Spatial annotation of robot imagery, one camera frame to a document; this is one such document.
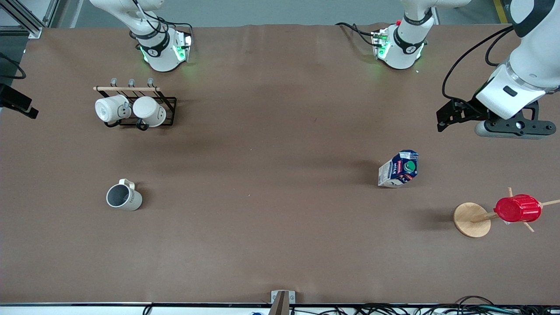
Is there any blue white milk carton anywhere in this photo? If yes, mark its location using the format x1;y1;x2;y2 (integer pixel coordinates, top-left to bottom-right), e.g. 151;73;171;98
378;150;420;189

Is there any beige mug with grey inside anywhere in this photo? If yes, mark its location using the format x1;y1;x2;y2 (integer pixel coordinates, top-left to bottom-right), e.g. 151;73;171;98
106;178;143;212

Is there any red ribbed plastic cup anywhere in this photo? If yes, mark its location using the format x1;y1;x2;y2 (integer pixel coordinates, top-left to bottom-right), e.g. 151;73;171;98
494;195;542;224

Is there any white mug with round print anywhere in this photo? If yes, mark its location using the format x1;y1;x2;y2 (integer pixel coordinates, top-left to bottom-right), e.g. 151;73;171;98
95;95;132;124

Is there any wooden mug tree stand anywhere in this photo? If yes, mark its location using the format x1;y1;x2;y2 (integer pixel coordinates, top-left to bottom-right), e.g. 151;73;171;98
453;187;560;238

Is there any plain white mug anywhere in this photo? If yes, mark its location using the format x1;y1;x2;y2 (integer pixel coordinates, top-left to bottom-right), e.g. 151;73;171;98
133;96;167;128

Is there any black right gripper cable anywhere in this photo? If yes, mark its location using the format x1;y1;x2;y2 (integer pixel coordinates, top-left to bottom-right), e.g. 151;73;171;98
0;52;26;81

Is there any aluminium frame profile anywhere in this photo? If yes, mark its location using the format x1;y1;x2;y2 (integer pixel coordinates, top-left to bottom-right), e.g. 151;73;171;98
0;0;60;39

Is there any black wire mug rack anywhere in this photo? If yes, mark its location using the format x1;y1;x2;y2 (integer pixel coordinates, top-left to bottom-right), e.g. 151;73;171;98
93;77;178;131

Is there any black left arm base cable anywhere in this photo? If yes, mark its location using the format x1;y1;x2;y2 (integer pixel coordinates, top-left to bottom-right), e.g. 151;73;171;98
336;22;378;47

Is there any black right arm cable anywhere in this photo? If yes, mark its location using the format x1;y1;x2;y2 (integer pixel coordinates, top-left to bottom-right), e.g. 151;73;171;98
130;0;193;42

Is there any black cable bundle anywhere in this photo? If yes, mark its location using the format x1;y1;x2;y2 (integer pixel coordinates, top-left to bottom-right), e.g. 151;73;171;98
350;296;560;315

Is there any grey metal bracket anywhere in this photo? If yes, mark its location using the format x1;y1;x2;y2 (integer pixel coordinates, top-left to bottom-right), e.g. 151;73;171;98
270;290;296;305

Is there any brown wooden post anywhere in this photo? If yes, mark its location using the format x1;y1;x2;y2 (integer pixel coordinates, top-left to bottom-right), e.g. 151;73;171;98
268;291;290;315

